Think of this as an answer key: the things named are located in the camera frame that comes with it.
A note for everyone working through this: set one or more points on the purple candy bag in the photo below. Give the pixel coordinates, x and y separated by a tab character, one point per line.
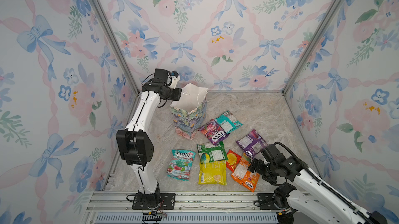
252	143

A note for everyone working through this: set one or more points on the pink berry candy bag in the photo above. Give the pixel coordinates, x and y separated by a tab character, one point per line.
213	132

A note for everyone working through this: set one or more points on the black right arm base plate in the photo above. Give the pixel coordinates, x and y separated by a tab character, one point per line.
266	201

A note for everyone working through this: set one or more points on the aluminium right corner post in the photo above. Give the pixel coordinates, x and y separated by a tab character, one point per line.
318	34

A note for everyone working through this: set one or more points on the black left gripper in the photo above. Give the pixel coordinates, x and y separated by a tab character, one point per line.
178	94

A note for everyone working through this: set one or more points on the teal mint candy bag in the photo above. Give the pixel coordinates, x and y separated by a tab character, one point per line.
228	122

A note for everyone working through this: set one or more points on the aluminium corner post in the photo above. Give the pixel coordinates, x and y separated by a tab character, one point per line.
104	23
318	34

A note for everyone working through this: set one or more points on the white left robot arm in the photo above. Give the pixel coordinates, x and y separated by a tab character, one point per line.
134	144

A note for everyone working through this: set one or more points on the teal red Fox's candy bag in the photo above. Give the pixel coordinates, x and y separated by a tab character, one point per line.
181	164

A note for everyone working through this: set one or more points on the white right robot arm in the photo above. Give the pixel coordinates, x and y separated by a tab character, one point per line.
298	189

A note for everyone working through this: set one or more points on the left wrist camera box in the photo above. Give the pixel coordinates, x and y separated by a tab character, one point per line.
161	76

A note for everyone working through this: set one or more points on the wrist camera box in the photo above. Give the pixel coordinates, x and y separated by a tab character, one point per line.
161	76
270	152

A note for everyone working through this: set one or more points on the floral paper gift bag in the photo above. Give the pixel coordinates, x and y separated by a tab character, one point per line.
190	111

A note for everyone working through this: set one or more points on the yellow lemon candy bag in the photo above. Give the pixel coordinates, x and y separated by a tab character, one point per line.
213	173

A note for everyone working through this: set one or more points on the orange candy bag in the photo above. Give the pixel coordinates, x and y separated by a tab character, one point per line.
243	176

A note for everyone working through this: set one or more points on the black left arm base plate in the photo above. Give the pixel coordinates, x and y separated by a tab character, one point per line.
156	201

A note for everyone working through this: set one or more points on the aluminium left corner post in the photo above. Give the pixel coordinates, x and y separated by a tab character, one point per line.
104	23

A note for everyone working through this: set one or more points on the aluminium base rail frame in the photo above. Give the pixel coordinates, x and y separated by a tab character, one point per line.
208	207

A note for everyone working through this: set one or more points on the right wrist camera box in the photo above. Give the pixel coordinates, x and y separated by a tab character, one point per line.
270	152

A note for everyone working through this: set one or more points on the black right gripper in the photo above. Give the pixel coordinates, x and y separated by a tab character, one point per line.
259	164

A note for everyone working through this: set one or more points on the green lime candy bag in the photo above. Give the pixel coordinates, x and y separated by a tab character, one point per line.
209	152

